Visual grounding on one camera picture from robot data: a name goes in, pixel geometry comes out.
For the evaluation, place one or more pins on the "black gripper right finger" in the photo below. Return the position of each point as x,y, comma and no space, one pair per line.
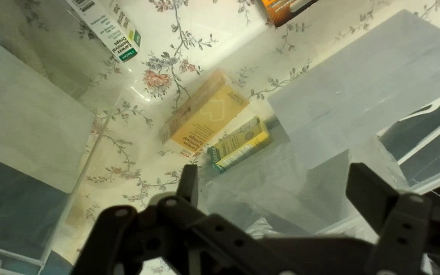
369,193

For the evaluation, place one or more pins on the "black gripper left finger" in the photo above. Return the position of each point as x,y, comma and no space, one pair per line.
186,181

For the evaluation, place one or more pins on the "orange yellow cardboard box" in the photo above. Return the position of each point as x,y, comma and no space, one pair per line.
206,115

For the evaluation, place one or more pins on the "white barcoded box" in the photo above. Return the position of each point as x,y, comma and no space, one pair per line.
110,28

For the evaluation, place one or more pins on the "floral bedsheet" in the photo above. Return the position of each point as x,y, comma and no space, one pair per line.
152,31

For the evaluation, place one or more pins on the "teal fabric bag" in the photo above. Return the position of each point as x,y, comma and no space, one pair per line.
10,204

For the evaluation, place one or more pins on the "small orange black razor pack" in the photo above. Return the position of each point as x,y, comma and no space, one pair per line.
285,10

